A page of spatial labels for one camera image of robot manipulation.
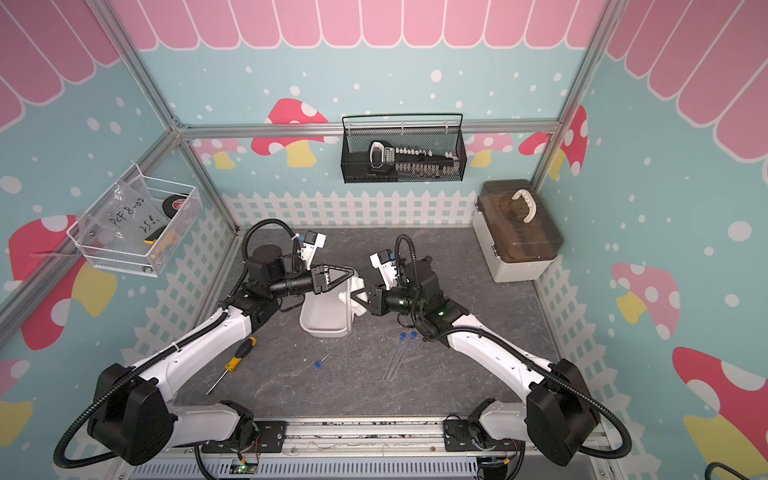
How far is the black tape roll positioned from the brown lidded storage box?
93cm

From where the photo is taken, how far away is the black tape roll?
806 mm

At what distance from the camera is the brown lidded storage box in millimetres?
948

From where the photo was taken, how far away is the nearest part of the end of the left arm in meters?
0.60

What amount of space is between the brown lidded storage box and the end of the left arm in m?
0.58
